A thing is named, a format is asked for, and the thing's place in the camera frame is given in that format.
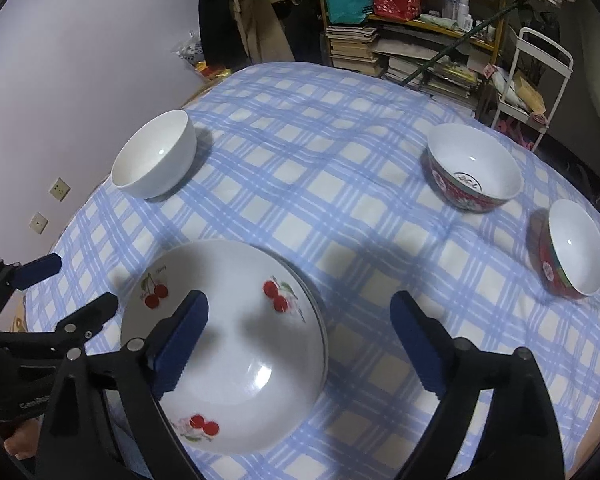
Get black hanging garment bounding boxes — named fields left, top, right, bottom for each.
left=197, top=0, right=238, bottom=68

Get person's left hand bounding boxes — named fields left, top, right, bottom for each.
left=2, top=417, right=43, bottom=461

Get white rolling cart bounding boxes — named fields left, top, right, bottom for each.
left=490, top=27, right=573, bottom=153

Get large red patterned bowl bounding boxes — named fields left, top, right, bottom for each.
left=426, top=122, right=523, bottom=213

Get stack of old books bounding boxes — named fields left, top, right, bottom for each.
left=325, top=25, right=383, bottom=78

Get yellow foil packet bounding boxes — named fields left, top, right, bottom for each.
left=195, top=60, right=231, bottom=81

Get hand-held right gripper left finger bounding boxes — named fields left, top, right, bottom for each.
left=35, top=289, right=211, bottom=480

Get pink toy scooter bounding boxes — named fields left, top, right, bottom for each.
left=500, top=117, right=536, bottom=151

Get pile of magazines and books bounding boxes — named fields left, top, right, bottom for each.
left=375, top=40, right=481, bottom=108

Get small red patterned bowl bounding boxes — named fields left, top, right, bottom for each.
left=530, top=199, right=600, bottom=301

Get wooden shelf unit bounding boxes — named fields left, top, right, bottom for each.
left=314, top=0, right=506, bottom=91

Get dark long pole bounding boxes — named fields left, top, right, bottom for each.
left=405, top=0, right=528, bottom=88

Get white cosmetic bottles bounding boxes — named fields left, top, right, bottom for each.
left=442, top=0, right=496, bottom=43

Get blue plaid blanket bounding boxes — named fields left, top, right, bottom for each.
left=22, top=62, right=600, bottom=480

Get printed snack packets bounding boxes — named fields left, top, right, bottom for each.
left=172, top=32, right=203, bottom=68

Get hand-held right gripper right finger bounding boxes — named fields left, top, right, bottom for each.
left=389, top=290, right=566, bottom=480

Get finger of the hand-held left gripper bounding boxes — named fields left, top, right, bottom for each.
left=54, top=292, right=119, bottom=350
left=9, top=254, right=63, bottom=291

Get plain white bowl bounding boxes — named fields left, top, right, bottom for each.
left=111, top=110, right=197, bottom=200

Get tan paper bag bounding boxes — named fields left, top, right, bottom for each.
left=510, top=75, right=548, bottom=113

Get beige hanging pants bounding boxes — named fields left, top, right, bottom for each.
left=230, top=0, right=296, bottom=68

